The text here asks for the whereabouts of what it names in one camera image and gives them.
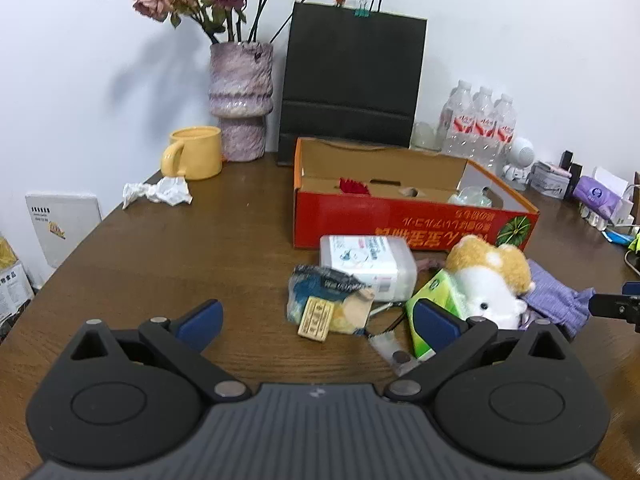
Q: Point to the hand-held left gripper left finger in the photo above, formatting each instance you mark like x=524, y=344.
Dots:
x=200, y=320

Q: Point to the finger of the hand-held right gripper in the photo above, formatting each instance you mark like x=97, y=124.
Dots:
x=607, y=305

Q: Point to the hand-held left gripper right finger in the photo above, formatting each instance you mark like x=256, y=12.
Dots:
x=435, y=322

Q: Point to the purple cloth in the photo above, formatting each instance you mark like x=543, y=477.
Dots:
x=555, y=295

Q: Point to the yellow white plush toy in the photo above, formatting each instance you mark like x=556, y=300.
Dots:
x=490, y=280

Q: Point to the white wipes box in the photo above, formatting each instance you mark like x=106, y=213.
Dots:
x=370, y=260

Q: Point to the blue snack packet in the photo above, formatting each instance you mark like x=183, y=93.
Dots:
x=320, y=285

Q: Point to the red cardboard box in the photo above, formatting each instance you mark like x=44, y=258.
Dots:
x=350, y=220

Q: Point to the green tissue pack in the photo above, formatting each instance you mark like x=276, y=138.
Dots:
x=440, y=287

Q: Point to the small clear plastic bag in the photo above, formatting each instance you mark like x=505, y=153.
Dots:
x=392, y=352

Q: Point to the small blue packet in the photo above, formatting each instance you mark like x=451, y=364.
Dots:
x=616, y=237

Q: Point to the neon green black object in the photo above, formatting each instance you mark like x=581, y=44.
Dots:
x=635, y=242

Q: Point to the white plug adapters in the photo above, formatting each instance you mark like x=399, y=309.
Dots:
x=607, y=217

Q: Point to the purple tissue pack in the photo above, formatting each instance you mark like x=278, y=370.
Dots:
x=597, y=195

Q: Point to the brown paper tag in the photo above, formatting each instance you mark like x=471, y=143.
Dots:
x=636, y=185

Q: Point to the clear plastic item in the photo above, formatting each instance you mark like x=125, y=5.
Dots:
x=470, y=196

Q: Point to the crumpled white tissue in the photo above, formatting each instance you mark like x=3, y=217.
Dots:
x=165, y=191

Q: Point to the small black bottles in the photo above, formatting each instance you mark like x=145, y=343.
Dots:
x=570, y=167

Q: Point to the red ornament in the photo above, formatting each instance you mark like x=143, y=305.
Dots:
x=352, y=186

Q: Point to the yellow mug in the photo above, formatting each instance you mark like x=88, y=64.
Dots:
x=200, y=155

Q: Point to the white box on floor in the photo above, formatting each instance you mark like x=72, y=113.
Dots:
x=62, y=225

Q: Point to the white robot toy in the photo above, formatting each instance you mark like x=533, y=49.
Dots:
x=520, y=152

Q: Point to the printed food package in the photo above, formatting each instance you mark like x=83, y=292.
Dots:
x=12, y=285

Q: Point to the clear water bottle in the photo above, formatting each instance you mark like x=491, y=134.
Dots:
x=504, y=130
x=456, y=120
x=482, y=125

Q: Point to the purple ceramic vase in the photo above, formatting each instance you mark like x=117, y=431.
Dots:
x=240, y=100

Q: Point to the black paper bag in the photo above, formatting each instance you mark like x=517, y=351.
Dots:
x=350, y=70

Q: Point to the green binder clip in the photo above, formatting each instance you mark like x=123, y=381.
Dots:
x=361, y=13

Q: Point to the dried pink flowers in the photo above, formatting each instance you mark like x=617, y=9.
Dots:
x=152, y=2

